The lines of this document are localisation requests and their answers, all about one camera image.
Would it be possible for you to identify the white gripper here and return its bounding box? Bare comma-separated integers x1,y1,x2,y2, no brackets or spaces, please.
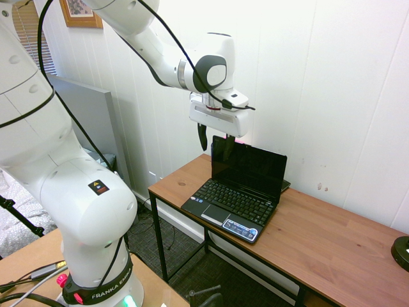
188,98,251,161

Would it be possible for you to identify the black laptop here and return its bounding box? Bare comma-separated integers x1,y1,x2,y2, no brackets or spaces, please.
180,134,288,245

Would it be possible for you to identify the teal pillow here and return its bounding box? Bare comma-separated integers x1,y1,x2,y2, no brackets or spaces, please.
83,149,118,172

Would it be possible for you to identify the window blind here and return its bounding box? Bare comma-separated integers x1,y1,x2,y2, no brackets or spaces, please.
12,0,58,77

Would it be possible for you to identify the black round lamp base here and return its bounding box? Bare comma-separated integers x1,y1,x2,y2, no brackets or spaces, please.
390,235,409,273

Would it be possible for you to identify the white patterned bed cover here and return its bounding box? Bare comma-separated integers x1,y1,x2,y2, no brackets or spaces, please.
0,169,58,260

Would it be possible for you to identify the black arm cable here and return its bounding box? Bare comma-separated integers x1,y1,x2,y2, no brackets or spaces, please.
36,0,256,288

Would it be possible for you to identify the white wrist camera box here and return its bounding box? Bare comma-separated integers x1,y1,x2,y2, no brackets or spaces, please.
222,90,250,112

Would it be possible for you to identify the black floor cable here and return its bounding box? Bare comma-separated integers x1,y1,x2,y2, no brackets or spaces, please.
137,196,176,251

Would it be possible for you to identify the wooden desk black metal frame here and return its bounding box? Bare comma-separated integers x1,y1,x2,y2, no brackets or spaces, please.
148,153,409,307

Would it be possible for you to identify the wooden picture frame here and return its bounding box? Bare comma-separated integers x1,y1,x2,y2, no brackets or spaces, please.
59,0,104,29

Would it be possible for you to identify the grey cable adapter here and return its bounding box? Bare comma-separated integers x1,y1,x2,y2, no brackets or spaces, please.
30,264,61,281

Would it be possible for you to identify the grey cable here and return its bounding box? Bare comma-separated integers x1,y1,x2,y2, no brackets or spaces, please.
0,274,68,302

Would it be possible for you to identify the thick black cable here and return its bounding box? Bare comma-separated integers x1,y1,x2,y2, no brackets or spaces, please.
0,292,66,307

